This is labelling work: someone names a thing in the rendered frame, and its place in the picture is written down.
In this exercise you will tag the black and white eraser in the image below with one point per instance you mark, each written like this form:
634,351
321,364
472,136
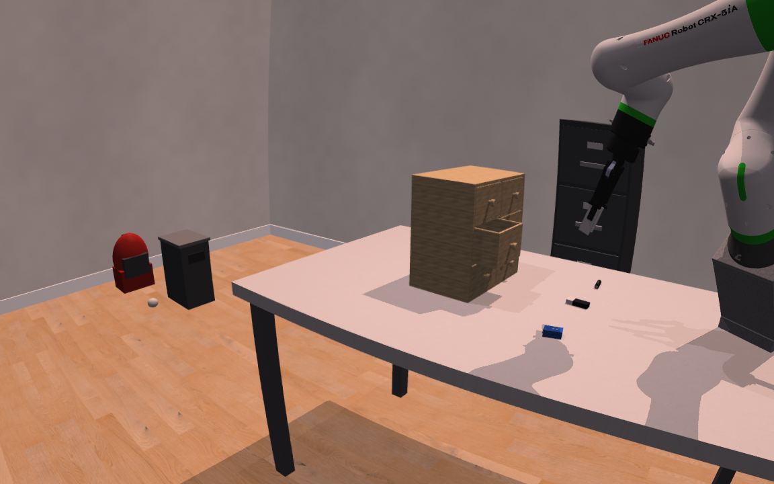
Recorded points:
577,302

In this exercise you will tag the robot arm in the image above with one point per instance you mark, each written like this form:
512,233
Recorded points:
720,30

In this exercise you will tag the small wooden chest of drawers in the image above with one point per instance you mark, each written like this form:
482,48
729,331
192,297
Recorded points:
442,228

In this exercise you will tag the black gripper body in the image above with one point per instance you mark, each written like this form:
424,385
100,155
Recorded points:
621,152

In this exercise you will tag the brown wooden drawer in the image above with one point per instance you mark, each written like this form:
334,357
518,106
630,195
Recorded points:
515,216
482,278
487,196
494,250
506,270
512,189

